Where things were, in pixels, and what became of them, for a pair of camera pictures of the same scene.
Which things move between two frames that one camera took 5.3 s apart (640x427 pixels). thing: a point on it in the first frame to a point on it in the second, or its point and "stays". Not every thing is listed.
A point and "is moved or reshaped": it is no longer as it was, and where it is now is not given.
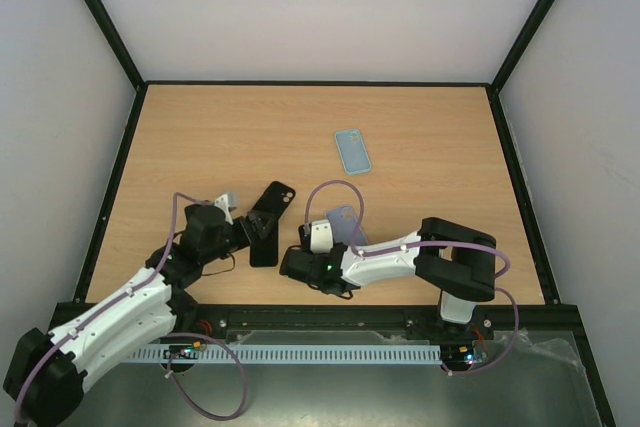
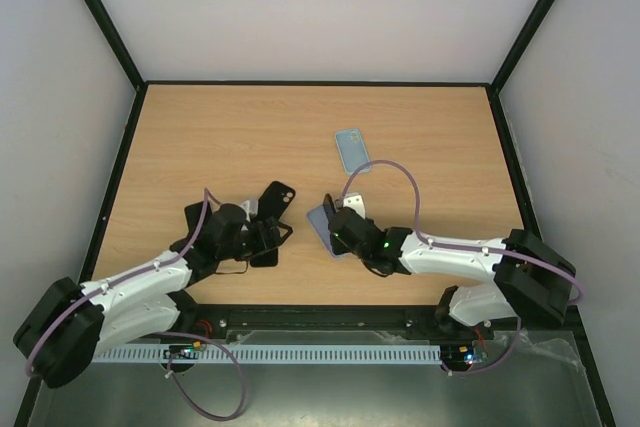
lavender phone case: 343,223 is moved or reshaped
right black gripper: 291,262 to 331,225
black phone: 264,252 stays
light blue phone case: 353,151 stays
